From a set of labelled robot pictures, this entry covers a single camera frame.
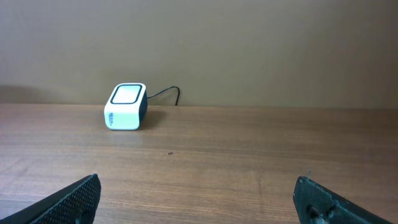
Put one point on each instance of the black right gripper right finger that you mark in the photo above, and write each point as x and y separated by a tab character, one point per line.
315	203

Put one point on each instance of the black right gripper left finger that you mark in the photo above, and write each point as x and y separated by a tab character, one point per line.
74	204

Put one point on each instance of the white barcode scanner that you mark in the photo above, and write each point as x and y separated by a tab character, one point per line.
126	107

